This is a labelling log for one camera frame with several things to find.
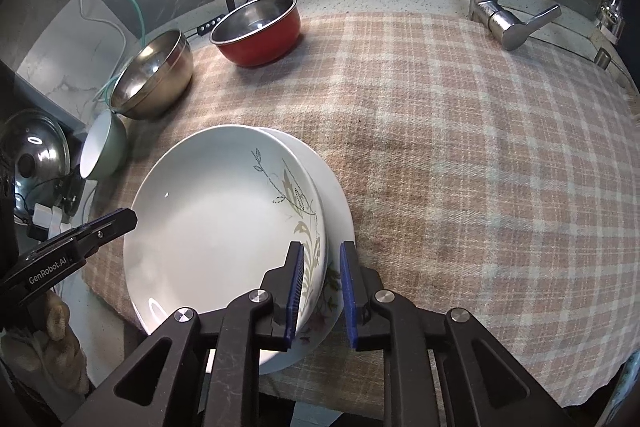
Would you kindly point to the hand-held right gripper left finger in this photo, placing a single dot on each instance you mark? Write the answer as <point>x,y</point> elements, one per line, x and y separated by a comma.
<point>295,292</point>

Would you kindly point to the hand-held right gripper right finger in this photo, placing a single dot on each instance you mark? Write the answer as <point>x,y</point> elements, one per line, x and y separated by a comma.
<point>347,297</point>

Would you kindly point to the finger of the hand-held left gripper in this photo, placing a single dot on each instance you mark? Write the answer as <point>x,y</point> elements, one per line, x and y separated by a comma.
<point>110,224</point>

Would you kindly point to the light blue ceramic bowl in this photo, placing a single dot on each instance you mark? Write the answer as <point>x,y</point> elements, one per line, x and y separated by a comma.
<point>110,147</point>

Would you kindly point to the large pink floral plate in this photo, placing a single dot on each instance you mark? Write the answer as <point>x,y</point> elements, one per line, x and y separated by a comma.
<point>336,207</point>

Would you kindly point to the white grey leaf plate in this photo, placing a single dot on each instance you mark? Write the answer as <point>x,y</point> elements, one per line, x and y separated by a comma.
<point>210,227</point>

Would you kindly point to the large stainless steel bowl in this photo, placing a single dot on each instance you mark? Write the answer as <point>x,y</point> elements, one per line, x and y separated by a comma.
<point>160,87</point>

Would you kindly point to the red steel bowl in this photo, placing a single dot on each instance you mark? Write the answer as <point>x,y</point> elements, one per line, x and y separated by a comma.
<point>260,47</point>

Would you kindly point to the person's left hand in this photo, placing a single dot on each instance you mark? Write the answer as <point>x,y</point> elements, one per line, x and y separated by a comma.
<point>60,337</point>

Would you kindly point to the white power adapter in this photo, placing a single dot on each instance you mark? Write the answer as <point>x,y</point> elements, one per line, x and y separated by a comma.
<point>47,217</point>

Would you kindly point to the steel pot lid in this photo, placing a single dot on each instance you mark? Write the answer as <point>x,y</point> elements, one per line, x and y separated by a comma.
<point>35,147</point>

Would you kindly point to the beige checked cloth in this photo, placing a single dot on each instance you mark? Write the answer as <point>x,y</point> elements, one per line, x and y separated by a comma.
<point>450,157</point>

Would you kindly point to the black inline remote control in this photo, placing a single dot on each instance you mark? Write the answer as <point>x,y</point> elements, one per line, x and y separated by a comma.
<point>207,27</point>

